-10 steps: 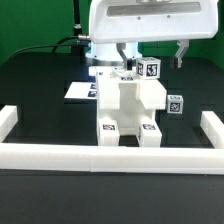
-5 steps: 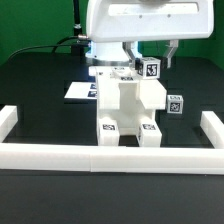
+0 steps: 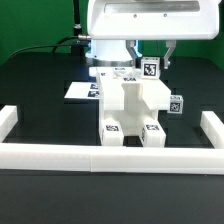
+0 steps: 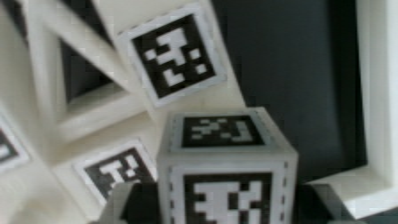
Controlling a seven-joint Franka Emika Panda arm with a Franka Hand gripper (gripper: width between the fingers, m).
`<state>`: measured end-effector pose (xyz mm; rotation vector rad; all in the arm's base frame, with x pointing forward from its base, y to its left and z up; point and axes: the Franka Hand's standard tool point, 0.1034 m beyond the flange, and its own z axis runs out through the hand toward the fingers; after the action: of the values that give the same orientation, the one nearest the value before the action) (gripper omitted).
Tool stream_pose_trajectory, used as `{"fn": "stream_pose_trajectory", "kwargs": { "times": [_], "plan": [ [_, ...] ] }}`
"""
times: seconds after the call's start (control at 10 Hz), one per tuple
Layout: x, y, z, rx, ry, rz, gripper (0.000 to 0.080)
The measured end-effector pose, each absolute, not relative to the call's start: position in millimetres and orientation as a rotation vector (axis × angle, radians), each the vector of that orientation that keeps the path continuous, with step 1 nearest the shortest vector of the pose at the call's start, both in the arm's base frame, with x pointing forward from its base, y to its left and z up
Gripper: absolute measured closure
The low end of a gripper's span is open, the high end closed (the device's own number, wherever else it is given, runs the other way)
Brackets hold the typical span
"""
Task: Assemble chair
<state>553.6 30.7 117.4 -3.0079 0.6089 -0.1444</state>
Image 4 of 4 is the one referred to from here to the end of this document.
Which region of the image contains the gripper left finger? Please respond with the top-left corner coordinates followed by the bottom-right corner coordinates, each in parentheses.
top-left (89, 183), bottom-right (160, 224)

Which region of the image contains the white right fence bar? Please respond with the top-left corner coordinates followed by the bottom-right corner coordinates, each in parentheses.
top-left (309, 0), bottom-right (398, 219)

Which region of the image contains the white tagged cube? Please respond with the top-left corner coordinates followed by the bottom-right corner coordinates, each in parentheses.
top-left (156, 107), bottom-right (298, 224)

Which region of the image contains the white chair back frame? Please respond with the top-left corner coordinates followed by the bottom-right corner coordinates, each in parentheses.
top-left (0, 0), bottom-right (245, 224)

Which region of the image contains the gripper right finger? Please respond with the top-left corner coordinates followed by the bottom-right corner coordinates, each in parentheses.
top-left (293, 184), bottom-right (368, 224)

